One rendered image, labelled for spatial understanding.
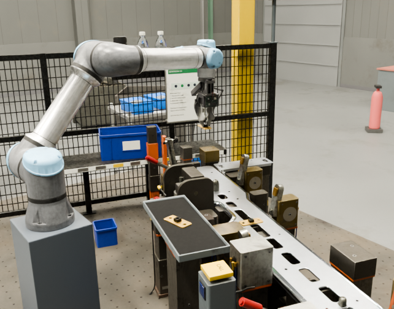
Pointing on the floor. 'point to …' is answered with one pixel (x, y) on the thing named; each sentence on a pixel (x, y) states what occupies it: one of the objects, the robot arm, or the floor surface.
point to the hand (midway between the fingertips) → (204, 123)
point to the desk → (391, 87)
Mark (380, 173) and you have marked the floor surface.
